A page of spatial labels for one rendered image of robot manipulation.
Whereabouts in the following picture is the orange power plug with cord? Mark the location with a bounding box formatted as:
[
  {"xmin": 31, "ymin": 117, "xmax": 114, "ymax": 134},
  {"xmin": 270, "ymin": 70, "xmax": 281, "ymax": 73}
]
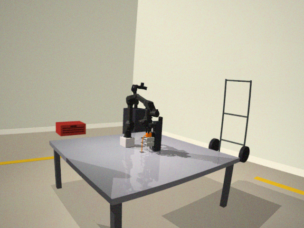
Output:
[{"xmin": 145, "ymin": 132, "xmax": 155, "ymax": 137}]

